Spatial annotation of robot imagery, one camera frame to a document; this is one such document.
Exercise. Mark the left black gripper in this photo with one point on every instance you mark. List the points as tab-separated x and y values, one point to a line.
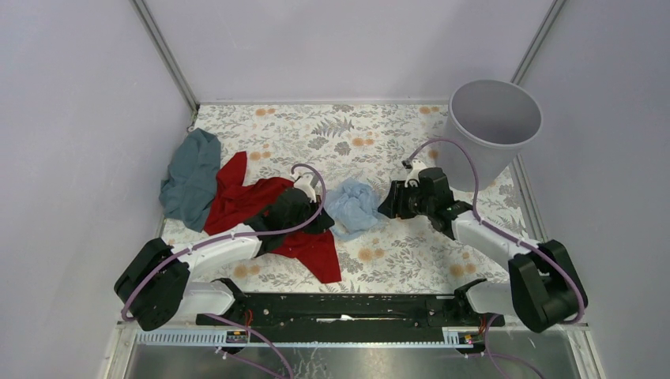
321	224

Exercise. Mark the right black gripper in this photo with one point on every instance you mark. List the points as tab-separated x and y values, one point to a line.
394	204

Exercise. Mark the light blue plastic trash bag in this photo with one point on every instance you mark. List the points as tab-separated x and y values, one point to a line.
353	206

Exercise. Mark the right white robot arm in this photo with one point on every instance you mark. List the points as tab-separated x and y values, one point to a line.
543	288

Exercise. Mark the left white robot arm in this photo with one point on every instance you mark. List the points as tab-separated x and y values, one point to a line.
161	282

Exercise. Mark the grey plastic trash bin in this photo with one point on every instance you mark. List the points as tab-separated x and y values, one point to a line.
492	121

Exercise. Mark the floral patterned table mat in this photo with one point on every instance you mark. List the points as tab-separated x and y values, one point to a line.
363	142

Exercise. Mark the red cloth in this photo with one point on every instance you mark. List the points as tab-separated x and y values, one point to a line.
234	203

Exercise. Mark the teal grey cloth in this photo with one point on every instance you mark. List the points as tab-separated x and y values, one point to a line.
190	187

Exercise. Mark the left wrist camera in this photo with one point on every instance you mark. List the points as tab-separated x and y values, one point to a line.
306	183

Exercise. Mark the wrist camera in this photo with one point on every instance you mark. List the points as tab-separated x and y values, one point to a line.
306	183
413	168

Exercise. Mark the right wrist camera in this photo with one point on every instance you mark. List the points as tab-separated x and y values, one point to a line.
413	168

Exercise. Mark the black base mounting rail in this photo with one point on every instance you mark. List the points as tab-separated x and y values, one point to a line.
356	318

